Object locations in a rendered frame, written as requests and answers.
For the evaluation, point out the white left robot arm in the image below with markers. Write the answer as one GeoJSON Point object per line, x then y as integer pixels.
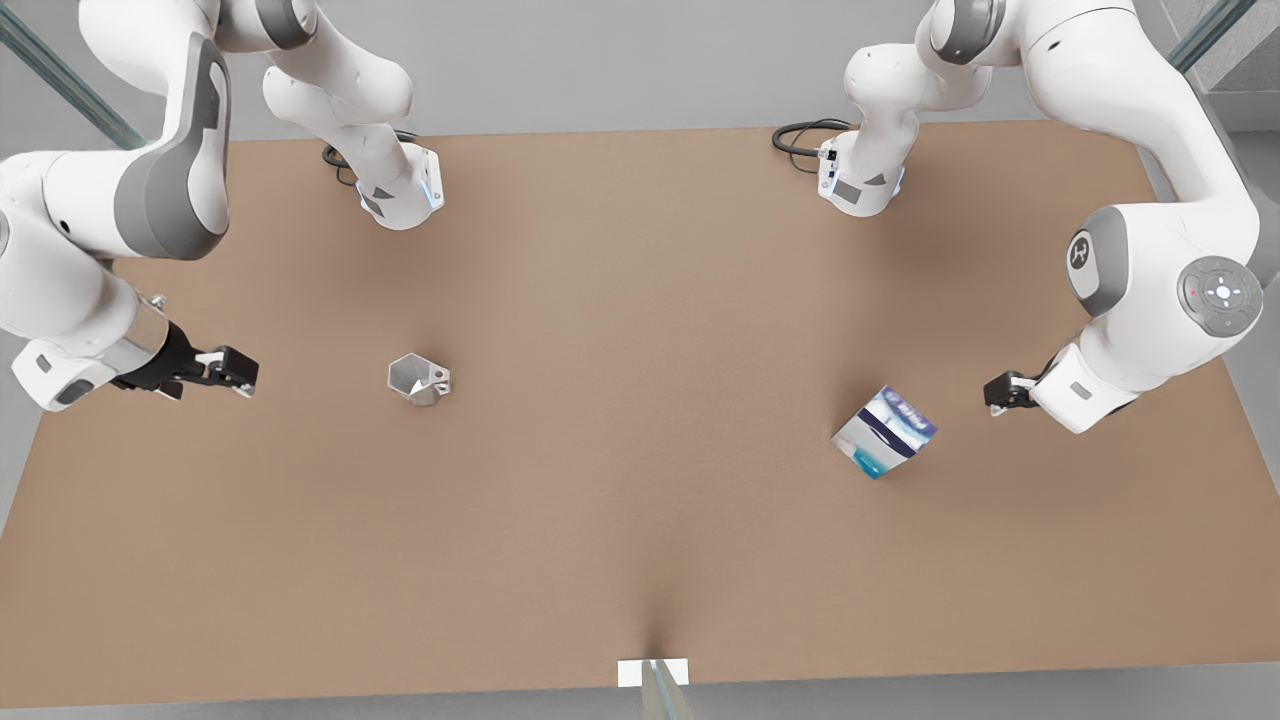
{"type": "Point", "coordinates": [1150, 260]}

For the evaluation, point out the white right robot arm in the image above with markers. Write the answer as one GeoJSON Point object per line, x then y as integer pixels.
{"type": "Point", "coordinates": [170, 190]}

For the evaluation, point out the blue and white carton box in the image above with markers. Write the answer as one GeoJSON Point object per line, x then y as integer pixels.
{"type": "Point", "coordinates": [885, 432]}

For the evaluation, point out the silver faceted metal cup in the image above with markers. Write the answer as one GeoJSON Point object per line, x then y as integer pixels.
{"type": "Point", "coordinates": [417, 378]}

